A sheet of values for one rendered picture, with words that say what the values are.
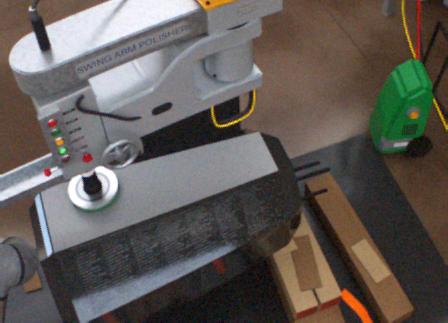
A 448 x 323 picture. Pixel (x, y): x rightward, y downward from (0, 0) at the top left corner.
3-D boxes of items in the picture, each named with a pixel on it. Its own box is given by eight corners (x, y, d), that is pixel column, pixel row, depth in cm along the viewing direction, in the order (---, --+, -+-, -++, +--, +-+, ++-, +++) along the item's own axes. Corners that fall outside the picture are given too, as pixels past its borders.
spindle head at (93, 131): (131, 110, 262) (113, 31, 225) (153, 147, 250) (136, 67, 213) (50, 146, 256) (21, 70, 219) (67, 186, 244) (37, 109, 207)
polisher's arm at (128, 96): (240, 74, 273) (235, -13, 233) (268, 109, 260) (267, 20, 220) (80, 141, 261) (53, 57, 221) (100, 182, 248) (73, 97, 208)
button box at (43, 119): (75, 155, 235) (57, 105, 212) (78, 161, 233) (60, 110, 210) (56, 164, 234) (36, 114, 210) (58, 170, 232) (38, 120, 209)
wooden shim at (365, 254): (349, 248, 324) (350, 247, 322) (364, 239, 325) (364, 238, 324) (375, 284, 310) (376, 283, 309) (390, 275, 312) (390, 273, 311)
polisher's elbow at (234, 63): (195, 62, 253) (191, 27, 237) (235, 44, 257) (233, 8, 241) (222, 90, 243) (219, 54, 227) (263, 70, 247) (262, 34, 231)
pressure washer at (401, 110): (413, 114, 385) (439, 12, 314) (429, 157, 365) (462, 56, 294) (364, 118, 387) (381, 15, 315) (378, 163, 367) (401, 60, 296)
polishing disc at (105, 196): (70, 213, 265) (69, 212, 264) (68, 172, 277) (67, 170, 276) (120, 205, 264) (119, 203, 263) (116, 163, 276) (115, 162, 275)
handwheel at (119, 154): (132, 143, 249) (126, 118, 237) (143, 161, 244) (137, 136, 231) (97, 159, 247) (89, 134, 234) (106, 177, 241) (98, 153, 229)
